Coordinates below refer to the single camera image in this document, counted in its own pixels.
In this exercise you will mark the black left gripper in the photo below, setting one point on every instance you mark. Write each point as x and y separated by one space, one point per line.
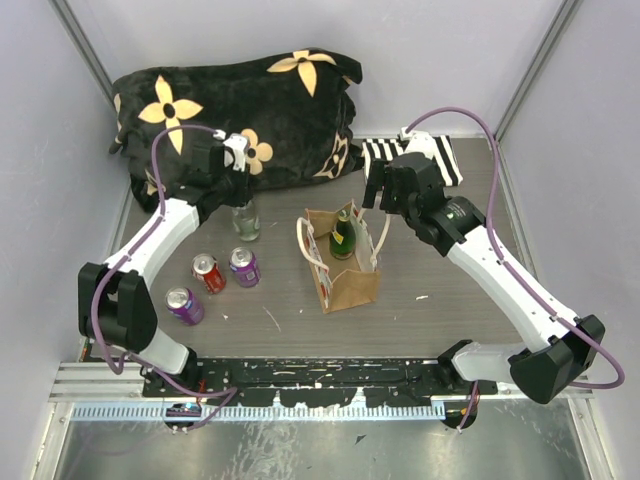
245 193

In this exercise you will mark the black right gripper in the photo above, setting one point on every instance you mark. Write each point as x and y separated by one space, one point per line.
380 175

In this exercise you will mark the clear glass bottle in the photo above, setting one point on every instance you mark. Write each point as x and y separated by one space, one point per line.
246 221

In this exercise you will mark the purple soda can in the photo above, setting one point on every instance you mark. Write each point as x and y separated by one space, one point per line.
184 305
244 266

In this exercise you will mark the green glass bottle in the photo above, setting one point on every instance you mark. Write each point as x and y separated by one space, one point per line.
342 240

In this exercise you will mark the brown canvas tote bag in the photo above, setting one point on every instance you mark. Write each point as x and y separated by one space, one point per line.
341 283

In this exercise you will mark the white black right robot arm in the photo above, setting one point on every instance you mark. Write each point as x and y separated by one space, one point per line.
557 345

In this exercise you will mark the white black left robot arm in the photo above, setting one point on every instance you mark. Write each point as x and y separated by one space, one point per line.
114 302

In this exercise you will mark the black white striped cloth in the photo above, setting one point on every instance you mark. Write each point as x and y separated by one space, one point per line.
389 148

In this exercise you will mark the red soda can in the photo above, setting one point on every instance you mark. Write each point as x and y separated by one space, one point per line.
206 269

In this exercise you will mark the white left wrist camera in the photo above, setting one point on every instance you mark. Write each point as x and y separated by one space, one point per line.
235 147

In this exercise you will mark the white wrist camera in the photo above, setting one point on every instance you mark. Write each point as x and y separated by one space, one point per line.
418 141
235 147

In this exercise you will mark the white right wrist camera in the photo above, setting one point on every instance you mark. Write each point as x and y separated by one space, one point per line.
418 141

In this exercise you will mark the black mounting base rail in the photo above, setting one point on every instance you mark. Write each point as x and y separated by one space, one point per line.
326 382

